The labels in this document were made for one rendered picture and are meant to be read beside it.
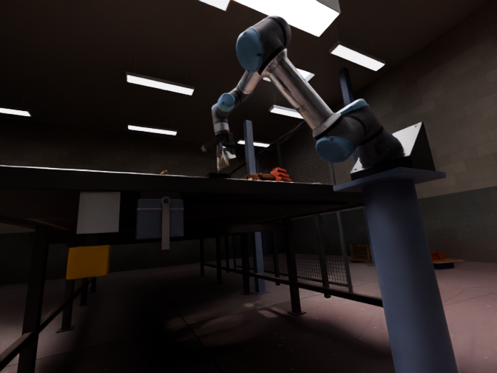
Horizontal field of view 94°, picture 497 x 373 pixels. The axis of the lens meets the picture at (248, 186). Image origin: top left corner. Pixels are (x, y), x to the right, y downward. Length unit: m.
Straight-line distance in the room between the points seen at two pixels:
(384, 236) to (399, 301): 0.20
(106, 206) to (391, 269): 0.92
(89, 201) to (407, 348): 1.05
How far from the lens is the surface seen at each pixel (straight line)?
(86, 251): 0.76
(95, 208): 0.80
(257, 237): 3.14
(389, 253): 0.93
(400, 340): 1.00
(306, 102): 0.83
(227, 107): 1.14
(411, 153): 0.94
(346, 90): 6.12
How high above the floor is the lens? 0.69
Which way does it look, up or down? 13 degrees up
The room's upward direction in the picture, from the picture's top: 4 degrees counter-clockwise
